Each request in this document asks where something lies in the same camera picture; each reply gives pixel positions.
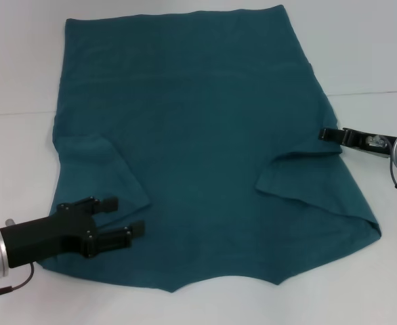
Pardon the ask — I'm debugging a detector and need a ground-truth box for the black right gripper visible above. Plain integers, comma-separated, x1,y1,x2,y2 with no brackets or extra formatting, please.
318,127,397,159

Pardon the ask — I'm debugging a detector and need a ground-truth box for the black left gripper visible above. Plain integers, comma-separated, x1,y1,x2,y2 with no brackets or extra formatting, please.
0,195,146,270

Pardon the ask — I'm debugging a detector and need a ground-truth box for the teal blue shirt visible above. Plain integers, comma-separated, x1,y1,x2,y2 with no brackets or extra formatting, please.
35,3,382,294

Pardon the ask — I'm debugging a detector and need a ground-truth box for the left gripper cable with plug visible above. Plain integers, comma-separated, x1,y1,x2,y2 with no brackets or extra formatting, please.
0,218,35,299

